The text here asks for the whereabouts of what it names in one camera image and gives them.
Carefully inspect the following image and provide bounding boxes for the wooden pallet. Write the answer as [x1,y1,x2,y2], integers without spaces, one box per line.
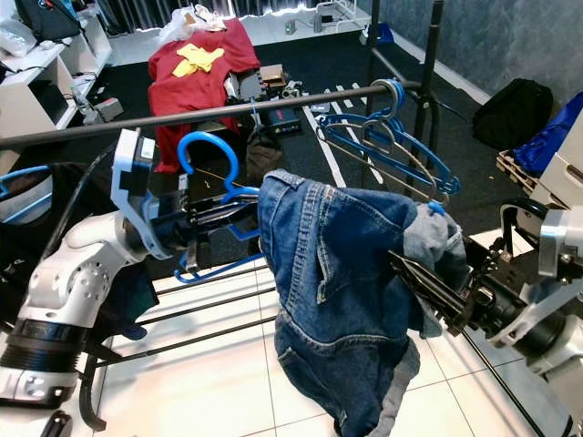
[496,150,543,197]

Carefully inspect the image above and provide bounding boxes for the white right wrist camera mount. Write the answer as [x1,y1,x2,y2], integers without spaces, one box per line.
[487,209,583,349]

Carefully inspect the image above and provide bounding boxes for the blue plastic clothes hanger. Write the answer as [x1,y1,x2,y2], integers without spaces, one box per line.
[319,80,462,203]
[0,164,51,197]
[342,82,429,183]
[175,130,447,285]

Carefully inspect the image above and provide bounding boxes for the black backpack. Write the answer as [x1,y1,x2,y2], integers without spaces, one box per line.
[14,0,83,42]
[474,78,555,151]

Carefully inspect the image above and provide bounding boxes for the white crumpled cloth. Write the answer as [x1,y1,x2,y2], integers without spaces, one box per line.
[159,7,229,46]

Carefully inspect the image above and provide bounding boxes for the red flag yellow star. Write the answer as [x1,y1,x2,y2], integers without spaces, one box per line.
[148,20,261,174]

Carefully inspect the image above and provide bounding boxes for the blue denim shorts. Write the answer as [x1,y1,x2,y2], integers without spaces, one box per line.
[257,168,465,437]

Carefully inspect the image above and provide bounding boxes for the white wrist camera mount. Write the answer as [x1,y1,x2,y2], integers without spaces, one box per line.
[109,127,160,262]
[487,209,583,349]

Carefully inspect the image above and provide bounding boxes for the blue fabric bag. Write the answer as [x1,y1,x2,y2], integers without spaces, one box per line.
[513,91,583,176]

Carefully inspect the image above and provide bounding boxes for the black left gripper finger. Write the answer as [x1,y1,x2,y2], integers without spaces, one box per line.
[198,214,248,239]
[198,190,261,217]

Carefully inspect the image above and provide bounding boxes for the white desk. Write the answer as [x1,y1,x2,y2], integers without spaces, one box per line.
[0,27,115,151]

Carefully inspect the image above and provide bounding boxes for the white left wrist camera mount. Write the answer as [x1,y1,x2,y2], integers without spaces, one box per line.
[109,127,160,262]

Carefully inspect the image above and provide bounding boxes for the white cabinet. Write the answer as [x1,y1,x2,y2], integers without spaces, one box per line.
[530,109,583,210]

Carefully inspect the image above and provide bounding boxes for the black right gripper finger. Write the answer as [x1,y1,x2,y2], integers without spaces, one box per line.
[386,250,480,311]
[407,276,471,336]

